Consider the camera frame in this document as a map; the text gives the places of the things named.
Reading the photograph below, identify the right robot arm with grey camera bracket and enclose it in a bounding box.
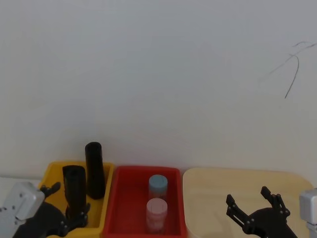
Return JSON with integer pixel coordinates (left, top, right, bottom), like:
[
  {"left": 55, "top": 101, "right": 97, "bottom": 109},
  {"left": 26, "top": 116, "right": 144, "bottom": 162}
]
[{"left": 299, "top": 187, "right": 317, "bottom": 238}]

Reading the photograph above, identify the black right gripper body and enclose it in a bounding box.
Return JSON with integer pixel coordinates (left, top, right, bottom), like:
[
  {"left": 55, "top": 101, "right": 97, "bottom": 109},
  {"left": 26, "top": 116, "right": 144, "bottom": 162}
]
[{"left": 244, "top": 207, "right": 298, "bottom": 238}]

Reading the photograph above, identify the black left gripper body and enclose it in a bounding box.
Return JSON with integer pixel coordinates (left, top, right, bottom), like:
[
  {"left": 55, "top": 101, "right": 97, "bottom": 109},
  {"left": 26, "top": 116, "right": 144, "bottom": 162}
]
[{"left": 11, "top": 201, "right": 67, "bottom": 238}]

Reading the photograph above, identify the pale wooden tray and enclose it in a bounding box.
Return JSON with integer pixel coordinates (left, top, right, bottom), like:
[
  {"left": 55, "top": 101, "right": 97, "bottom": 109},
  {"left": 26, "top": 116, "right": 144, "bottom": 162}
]
[{"left": 182, "top": 167, "right": 314, "bottom": 238}]

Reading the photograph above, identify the tall black cylindrical bottle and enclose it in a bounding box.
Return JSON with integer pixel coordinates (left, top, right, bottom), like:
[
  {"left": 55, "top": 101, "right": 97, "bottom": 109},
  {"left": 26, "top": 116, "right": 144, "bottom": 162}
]
[{"left": 84, "top": 141, "right": 106, "bottom": 200}]

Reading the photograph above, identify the short black cylindrical bottle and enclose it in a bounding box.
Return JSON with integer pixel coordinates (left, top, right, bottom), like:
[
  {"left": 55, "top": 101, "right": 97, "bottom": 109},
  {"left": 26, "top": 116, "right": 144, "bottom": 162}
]
[{"left": 62, "top": 165, "right": 88, "bottom": 220}]

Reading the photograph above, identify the clear jar with blue lid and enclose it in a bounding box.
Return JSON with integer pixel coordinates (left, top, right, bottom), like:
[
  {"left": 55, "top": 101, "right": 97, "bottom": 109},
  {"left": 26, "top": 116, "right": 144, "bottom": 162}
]
[{"left": 148, "top": 174, "right": 168, "bottom": 200}]

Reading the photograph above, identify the clear jar with pink lid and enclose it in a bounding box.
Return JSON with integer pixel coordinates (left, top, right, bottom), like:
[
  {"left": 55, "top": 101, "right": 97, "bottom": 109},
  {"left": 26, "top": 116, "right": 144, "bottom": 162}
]
[{"left": 145, "top": 197, "right": 168, "bottom": 234}]

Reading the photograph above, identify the red plastic bin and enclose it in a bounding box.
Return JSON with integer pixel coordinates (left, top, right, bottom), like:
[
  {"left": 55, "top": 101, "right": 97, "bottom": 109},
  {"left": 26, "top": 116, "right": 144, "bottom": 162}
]
[{"left": 102, "top": 165, "right": 188, "bottom": 238}]

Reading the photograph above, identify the yellow plastic bin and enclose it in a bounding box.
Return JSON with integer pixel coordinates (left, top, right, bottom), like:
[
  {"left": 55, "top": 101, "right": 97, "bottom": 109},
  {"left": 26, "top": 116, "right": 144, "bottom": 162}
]
[{"left": 38, "top": 161, "right": 115, "bottom": 238}]

